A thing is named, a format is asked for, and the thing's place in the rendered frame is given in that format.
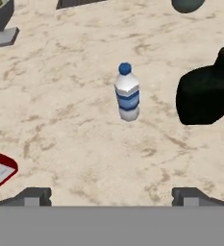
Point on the black glass bottle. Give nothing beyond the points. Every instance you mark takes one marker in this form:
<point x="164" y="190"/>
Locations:
<point x="206" y="96"/>

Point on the dark grey-green round object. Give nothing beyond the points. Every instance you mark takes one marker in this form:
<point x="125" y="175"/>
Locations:
<point x="187" y="5"/>

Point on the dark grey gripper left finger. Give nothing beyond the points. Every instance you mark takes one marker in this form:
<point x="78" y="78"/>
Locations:
<point x="33" y="196"/>

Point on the dark grey flat board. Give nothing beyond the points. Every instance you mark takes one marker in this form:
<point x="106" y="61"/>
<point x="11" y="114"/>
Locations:
<point x="75" y="3"/>

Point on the white plastic bottle blue cap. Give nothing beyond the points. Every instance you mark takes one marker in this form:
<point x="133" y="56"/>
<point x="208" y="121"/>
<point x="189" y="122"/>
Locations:
<point x="127" y="93"/>

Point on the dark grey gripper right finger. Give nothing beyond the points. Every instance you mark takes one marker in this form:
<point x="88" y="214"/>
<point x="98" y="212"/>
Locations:
<point x="188" y="196"/>

